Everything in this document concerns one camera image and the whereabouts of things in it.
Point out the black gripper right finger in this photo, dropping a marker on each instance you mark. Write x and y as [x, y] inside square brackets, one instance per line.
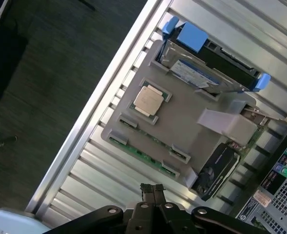
[172, 219]

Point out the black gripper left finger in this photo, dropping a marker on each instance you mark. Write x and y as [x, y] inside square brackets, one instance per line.
[143, 219]

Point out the green RAM stick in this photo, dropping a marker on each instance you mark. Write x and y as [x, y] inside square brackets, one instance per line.
[145, 156]

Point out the black graphics card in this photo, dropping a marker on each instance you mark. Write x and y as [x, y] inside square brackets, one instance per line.
[214, 168]

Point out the grey plastic parts rack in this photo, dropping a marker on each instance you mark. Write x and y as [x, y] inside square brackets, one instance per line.
[182, 109]

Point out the grey PC case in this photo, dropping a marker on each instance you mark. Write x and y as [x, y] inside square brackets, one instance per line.
[284, 200]

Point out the silver CPU chip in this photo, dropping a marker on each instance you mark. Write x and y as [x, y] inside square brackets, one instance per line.
[149, 99]

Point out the white plastic box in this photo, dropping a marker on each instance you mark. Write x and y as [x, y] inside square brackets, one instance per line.
[9, 223]

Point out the silver hard disk with label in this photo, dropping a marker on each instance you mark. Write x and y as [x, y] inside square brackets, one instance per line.
[194, 70]

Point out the black chair base leg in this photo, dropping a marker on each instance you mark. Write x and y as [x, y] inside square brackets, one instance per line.
[4, 141]

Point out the blue and black disk caddy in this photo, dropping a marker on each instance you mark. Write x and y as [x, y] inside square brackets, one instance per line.
[193, 36]

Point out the black cabinet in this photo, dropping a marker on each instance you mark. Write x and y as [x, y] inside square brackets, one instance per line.
[2, 65]

